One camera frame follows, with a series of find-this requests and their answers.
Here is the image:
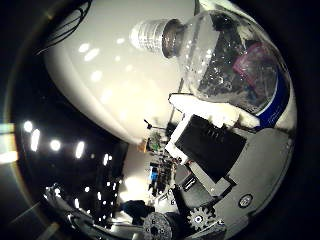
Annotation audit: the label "clear plastic bottle blue label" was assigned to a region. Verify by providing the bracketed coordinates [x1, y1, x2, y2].
[129, 9, 298, 131]

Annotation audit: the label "cluttered shelf with plants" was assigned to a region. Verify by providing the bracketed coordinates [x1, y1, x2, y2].
[143, 130, 178, 198]

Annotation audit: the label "person in dark shirt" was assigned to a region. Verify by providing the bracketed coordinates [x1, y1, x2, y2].
[119, 199, 156, 226]

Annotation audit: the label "black hanging cables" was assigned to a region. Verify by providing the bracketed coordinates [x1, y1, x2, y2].
[34, 0, 94, 56]

